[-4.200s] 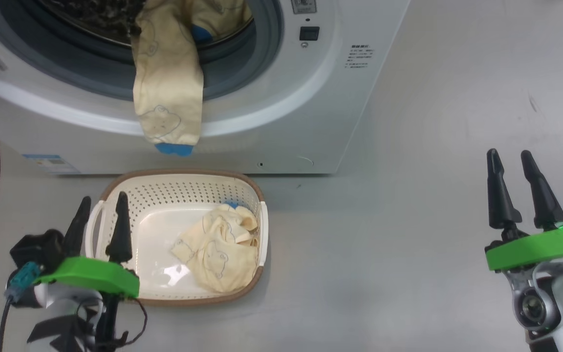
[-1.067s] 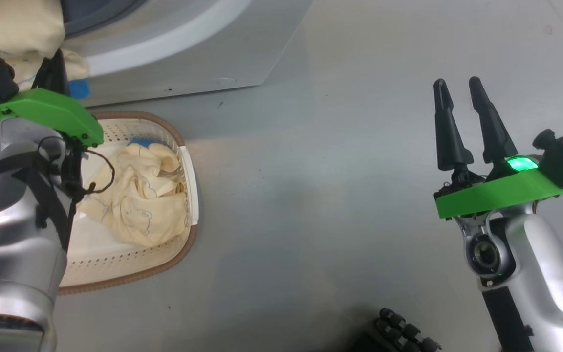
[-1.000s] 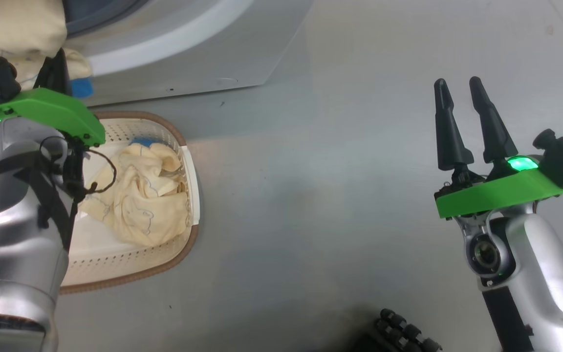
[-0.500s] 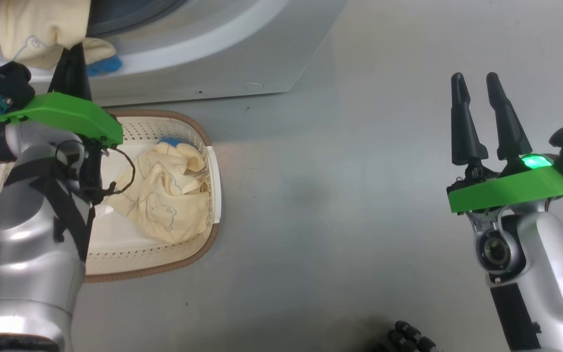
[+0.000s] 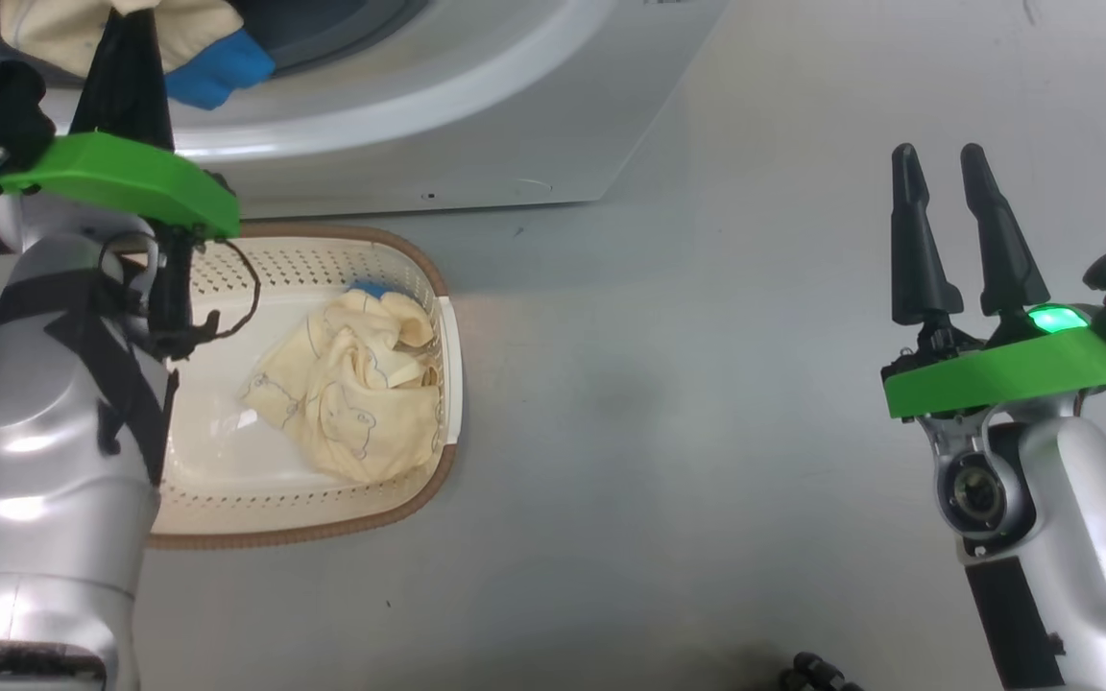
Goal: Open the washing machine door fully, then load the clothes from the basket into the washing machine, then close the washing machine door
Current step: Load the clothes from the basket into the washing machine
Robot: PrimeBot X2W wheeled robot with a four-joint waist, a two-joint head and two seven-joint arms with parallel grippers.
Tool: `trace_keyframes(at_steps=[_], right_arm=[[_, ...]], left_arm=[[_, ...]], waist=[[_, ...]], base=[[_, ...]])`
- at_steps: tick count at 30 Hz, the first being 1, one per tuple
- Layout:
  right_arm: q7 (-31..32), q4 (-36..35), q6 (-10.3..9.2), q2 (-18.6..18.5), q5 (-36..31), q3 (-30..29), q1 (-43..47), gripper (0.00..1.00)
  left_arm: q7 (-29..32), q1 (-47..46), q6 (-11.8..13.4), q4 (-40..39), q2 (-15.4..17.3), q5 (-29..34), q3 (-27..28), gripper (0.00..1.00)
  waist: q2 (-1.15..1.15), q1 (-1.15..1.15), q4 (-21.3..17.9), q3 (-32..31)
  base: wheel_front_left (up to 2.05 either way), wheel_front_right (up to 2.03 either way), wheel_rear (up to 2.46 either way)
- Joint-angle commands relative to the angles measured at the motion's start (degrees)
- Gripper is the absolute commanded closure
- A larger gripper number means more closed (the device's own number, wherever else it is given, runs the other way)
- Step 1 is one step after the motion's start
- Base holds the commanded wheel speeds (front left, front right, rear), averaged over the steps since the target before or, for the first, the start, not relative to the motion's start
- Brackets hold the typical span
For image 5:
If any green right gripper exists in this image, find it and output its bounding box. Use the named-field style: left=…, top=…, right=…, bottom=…
left=881, top=144, right=1106, bottom=420

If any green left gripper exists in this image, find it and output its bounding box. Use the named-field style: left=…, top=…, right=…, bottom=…
left=0, top=8, right=242, bottom=241

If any cream garment with blue cuff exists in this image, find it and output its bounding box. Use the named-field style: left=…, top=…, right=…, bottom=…
left=0, top=0, right=276, bottom=109
left=244, top=278, right=444, bottom=484

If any white front-load washing machine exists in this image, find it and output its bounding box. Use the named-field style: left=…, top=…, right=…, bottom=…
left=0, top=0, right=729, bottom=220

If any cream perforated laundry basket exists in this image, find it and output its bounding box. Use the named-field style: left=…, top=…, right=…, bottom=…
left=145, top=224, right=463, bottom=550

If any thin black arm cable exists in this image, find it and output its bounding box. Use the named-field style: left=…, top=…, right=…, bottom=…
left=97, top=230, right=262, bottom=361

